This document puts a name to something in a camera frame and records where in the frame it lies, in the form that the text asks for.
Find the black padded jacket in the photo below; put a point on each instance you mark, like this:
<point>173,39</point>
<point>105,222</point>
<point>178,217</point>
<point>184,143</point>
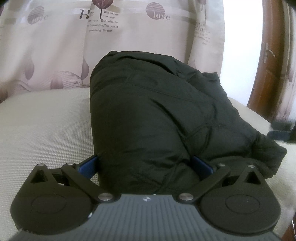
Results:
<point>153,116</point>

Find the brown wooden door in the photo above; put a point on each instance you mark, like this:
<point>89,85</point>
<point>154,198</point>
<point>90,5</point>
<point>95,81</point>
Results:
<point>269,84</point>

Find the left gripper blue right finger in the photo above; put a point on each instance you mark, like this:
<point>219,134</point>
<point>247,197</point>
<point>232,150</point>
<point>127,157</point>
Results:
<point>204,167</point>

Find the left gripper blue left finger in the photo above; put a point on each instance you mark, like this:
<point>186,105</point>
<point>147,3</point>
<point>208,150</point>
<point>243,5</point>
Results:
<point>88,167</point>

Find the silver door handle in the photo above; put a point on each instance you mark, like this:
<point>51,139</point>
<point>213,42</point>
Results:
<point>268,52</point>

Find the leaf print pink curtain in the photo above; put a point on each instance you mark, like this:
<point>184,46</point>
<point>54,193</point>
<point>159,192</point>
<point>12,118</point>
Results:
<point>56,44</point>

